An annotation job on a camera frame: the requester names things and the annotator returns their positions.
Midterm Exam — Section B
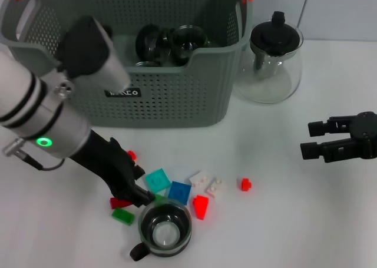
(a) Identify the grey-green perforated storage bin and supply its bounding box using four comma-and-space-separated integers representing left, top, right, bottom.
0, 0, 254, 130

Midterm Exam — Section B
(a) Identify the blue square toy plate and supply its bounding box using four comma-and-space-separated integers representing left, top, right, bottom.
167, 181, 192, 206

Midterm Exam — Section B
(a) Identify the red flat toy brick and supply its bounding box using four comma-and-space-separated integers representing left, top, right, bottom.
109, 197, 133, 210

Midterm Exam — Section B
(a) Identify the glass teapot with black lid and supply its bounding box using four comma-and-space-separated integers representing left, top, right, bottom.
234, 11, 304, 105

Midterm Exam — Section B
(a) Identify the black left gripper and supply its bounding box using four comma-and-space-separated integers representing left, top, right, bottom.
69, 129, 156, 207

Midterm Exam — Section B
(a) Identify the glass teacup with black sleeve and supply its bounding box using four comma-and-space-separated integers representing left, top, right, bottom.
170, 25, 210, 65
134, 25, 173, 68
129, 199, 194, 262

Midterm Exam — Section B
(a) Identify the red-orange sloped toy brick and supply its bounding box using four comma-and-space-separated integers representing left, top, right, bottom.
192, 194, 211, 221

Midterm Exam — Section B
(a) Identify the white toy brick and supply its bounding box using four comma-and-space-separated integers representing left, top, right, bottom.
188, 170, 210, 189
205, 177, 227, 198

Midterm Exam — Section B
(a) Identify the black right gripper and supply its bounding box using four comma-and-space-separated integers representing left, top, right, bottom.
300, 111, 377, 163

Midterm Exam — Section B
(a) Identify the left arm grey cable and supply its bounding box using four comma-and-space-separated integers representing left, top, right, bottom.
17, 154, 67, 171

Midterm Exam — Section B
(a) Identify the teal square toy plate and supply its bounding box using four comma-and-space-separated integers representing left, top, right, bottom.
145, 167, 172, 194

